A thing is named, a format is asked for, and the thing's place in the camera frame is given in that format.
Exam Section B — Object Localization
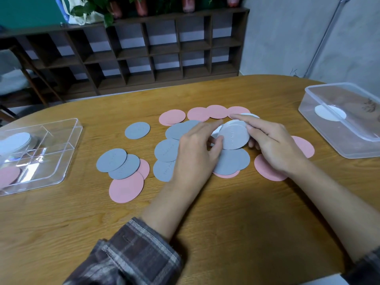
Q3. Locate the white tote bag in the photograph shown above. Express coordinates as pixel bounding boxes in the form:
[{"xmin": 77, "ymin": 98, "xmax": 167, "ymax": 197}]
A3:
[{"xmin": 61, "ymin": 0, "xmax": 105, "ymax": 26}]

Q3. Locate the white disc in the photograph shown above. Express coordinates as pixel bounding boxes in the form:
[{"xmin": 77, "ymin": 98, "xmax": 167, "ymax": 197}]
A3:
[{"xmin": 314, "ymin": 104, "xmax": 347, "ymax": 122}]

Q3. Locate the grey chair with wooden legs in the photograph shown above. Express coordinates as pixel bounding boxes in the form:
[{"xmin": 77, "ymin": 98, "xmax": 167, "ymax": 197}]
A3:
[
  {"xmin": 0, "ymin": 105, "xmax": 18, "ymax": 122},
  {"xmin": 0, "ymin": 46, "xmax": 65, "ymax": 107}
]

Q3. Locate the translucent plastic tub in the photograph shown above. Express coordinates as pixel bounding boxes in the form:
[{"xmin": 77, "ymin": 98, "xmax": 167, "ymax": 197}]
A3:
[{"xmin": 298, "ymin": 82, "xmax": 380, "ymax": 160}]

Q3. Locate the grey wall pipe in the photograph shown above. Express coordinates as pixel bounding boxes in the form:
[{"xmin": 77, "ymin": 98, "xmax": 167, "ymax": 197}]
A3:
[{"xmin": 302, "ymin": 0, "xmax": 352, "ymax": 78}]

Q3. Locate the pile of round paper discs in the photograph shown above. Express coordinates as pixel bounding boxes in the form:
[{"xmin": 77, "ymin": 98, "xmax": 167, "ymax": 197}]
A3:
[{"xmin": 96, "ymin": 104, "xmax": 315, "ymax": 204}]

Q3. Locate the pink disc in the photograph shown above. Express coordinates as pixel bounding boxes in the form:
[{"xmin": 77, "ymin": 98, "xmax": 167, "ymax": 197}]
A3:
[{"xmin": 0, "ymin": 166, "xmax": 21, "ymax": 189}]

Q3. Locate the person's right hand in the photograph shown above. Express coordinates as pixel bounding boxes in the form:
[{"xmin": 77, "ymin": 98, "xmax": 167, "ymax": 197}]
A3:
[{"xmin": 230, "ymin": 113, "xmax": 309, "ymax": 179}]

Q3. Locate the dark wooden cubby shelf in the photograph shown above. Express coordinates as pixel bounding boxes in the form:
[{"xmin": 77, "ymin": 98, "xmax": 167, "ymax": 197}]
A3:
[{"xmin": 0, "ymin": 7, "xmax": 250, "ymax": 101}]

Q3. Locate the neat white paper circle stack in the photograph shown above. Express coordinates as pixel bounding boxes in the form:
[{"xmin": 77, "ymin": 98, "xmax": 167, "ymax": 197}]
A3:
[
  {"xmin": 210, "ymin": 119, "xmax": 251, "ymax": 150},
  {"xmin": 0, "ymin": 132, "xmax": 38, "ymax": 158}
]

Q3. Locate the blue bottle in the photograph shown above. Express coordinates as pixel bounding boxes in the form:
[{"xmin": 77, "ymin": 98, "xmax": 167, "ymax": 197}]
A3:
[{"xmin": 55, "ymin": 0, "xmax": 69, "ymax": 23}]

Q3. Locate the person's left forearm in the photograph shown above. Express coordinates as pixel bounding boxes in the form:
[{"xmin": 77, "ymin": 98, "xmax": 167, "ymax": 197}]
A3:
[{"xmin": 64, "ymin": 180, "xmax": 204, "ymax": 285}]

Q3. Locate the clear divided tray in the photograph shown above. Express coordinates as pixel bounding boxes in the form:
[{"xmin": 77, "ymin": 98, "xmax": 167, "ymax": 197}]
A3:
[{"xmin": 0, "ymin": 118, "xmax": 83, "ymax": 197}]

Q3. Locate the person's left hand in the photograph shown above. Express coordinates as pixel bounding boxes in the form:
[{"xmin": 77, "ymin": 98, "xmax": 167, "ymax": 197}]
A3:
[{"xmin": 172, "ymin": 119, "xmax": 224, "ymax": 193}]

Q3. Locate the person's right forearm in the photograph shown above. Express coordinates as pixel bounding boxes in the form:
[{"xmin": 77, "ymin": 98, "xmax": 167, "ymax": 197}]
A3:
[{"xmin": 289, "ymin": 162, "xmax": 380, "ymax": 285}]

